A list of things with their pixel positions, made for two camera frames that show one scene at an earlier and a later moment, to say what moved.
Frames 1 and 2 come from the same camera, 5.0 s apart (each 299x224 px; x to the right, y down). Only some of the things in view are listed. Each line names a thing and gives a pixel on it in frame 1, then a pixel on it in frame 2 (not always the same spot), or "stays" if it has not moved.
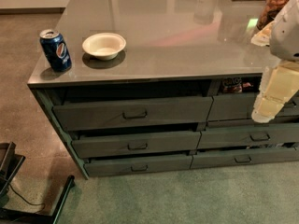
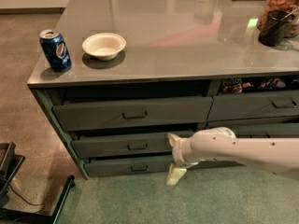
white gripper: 286,35 -> 177,152
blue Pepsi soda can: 56,49 stays
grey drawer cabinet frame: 145,78 stays
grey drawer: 240,106 stays
